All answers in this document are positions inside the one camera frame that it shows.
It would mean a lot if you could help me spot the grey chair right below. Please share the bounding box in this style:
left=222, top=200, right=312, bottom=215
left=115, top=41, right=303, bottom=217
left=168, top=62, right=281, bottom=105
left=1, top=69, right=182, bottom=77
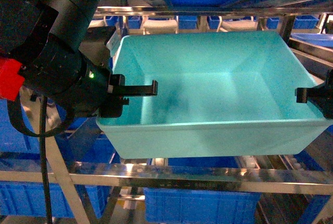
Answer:
left=216, top=16, right=258, bottom=32

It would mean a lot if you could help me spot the blue bin bottom centre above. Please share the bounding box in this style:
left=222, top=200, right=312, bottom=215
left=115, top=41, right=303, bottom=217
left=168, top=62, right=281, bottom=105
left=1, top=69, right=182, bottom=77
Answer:
left=144, top=188, right=261, bottom=223

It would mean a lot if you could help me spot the grey chair centre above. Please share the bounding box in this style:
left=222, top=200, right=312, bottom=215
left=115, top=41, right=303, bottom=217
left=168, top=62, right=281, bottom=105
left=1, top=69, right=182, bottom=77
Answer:
left=140, top=16, right=179, bottom=35

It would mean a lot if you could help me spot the stainless steel shelf rack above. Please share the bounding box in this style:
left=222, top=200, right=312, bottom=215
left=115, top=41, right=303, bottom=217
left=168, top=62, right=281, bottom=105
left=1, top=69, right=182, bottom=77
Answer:
left=0, top=0, right=333, bottom=224

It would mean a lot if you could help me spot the blue bin lower centre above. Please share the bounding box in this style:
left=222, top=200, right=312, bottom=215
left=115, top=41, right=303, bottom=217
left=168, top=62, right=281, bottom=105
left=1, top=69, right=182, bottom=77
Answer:
left=147, top=156, right=240, bottom=168

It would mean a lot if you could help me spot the blue bin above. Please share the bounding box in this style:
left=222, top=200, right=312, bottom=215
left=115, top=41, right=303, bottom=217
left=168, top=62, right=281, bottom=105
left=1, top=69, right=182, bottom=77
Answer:
left=1, top=154, right=111, bottom=218
left=144, top=188, right=261, bottom=223
left=147, top=156, right=240, bottom=168
left=0, top=98, right=42, bottom=154

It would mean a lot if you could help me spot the teal plastic bin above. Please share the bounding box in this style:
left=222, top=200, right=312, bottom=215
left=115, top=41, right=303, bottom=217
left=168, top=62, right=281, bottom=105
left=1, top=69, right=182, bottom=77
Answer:
left=97, top=31, right=332, bottom=159

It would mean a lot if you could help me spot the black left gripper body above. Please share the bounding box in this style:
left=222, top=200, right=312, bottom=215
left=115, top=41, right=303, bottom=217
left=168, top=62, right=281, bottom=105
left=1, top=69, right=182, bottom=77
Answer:
left=23, top=26, right=115, bottom=117

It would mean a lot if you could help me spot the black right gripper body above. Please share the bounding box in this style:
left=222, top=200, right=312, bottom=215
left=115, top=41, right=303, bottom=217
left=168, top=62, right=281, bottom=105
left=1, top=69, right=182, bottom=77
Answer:
left=317, top=69, right=332, bottom=119

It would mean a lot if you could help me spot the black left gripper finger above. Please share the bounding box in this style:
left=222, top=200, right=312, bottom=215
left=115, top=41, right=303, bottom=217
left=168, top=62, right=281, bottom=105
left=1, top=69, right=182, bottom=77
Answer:
left=108, top=74, right=158, bottom=96
left=99, top=95, right=130, bottom=118

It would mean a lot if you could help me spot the black cable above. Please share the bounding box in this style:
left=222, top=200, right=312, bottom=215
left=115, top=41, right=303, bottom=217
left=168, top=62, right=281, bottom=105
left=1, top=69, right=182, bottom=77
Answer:
left=7, top=96, right=76, bottom=224

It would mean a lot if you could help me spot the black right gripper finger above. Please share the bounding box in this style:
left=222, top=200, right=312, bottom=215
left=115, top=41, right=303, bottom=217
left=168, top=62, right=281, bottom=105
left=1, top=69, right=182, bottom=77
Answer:
left=295, top=84, right=325, bottom=103

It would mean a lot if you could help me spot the blue bin bottom left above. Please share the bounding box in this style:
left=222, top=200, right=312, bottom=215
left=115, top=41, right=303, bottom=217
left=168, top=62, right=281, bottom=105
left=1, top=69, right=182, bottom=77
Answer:
left=1, top=154, right=111, bottom=218

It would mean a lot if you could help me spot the grey chair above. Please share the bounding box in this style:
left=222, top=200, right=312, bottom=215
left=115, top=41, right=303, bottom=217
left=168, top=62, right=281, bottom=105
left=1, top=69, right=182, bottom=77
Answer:
left=140, top=16, right=179, bottom=35
left=216, top=16, right=258, bottom=32

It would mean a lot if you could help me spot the blue bin lower left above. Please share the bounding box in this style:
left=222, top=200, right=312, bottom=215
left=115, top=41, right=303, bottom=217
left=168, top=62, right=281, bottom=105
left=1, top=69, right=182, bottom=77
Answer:
left=0, top=98, right=42, bottom=154

